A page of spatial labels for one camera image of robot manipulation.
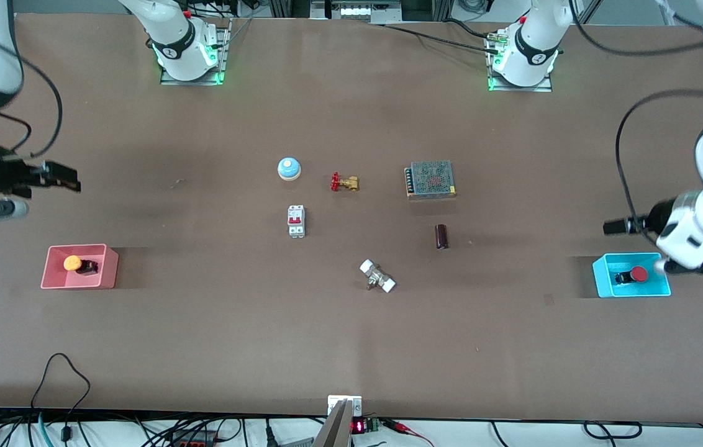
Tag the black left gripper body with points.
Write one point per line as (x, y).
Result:
(659, 216)

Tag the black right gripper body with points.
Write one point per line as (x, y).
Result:
(9, 176)

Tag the red push button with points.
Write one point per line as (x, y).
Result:
(639, 274)

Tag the yellow push button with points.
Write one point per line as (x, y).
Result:
(73, 263)

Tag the blue plastic bin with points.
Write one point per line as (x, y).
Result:
(606, 279)

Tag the pink plastic bin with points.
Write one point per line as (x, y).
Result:
(56, 278)

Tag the dark brown cylindrical capacitor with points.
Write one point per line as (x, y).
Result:
(442, 236)

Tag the metal mesh power supply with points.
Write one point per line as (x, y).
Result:
(431, 179)

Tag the blue service bell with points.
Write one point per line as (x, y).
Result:
(289, 168)

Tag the white red circuit breaker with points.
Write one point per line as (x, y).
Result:
(296, 221)

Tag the metal fitting white caps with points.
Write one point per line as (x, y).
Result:
(377, 276)

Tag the orange black power strip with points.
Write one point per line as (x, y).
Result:
(193, 442)

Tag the red alligator clip lead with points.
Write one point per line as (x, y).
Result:
(404, 428)

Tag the red LED display module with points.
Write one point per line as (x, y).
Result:
(361, 426)

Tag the grey metal pole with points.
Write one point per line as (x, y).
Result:
(336, 428)

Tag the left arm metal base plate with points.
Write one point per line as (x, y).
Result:
(544, 88)

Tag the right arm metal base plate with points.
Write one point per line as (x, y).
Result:
(222, 62)

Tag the aluminium frame rail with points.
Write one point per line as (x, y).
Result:
(320, 9)

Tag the white mounting bracket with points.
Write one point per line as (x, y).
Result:
(334, 402)

